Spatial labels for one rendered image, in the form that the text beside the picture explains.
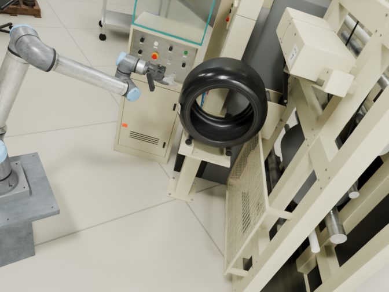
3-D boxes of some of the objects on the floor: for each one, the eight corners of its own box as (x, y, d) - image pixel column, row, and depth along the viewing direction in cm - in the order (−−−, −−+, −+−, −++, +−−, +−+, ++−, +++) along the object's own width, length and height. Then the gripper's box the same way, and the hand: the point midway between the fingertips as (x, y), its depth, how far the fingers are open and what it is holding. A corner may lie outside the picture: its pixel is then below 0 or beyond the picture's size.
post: (175, 182, 299) (298, -175, 146) (189, 186, 300) (324, -165, 147) (173, 192, 289) (303, -181, 135) (187, 196, 290) (331, -170, 136)
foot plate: (170, 175, 304) (171, 174, 302) (196, 183, 306) (197, 181, 305) (165, 196, 283) (166, 194, 281) (194, 203, 285) (194, 202, 284)
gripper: (145, 65, 180) (179, 79, 184) (149, 58, 187) (181, 72, 191) (141, 77, 185) (174, 91, 189) (145, 70, 192) (176, 84, 196)
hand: (174, 84), depth 191 cm, fingers closed
